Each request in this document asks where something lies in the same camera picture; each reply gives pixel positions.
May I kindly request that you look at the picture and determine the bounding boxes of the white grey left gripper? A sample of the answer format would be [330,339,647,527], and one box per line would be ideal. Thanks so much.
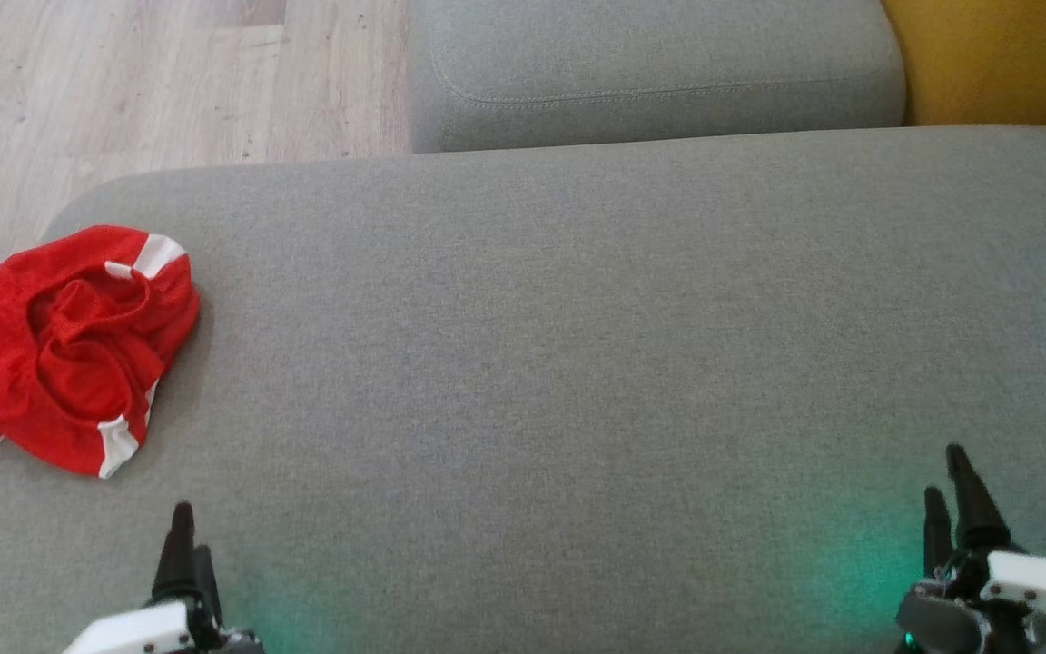
[64,502,262,654]

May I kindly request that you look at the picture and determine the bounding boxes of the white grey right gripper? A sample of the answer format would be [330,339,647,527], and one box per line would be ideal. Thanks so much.
[895,445,1046,654]

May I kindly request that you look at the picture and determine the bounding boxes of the mustard yellow upholstered block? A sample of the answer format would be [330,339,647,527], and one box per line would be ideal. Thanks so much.
[882,0,1046,135]

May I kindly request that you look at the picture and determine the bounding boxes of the grey fabric sofa seat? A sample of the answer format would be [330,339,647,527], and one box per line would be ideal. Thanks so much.
[0,125,1046,654]

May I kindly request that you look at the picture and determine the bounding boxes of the red white basketball jersey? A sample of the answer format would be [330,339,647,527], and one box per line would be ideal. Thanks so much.
[0,224,202,480]

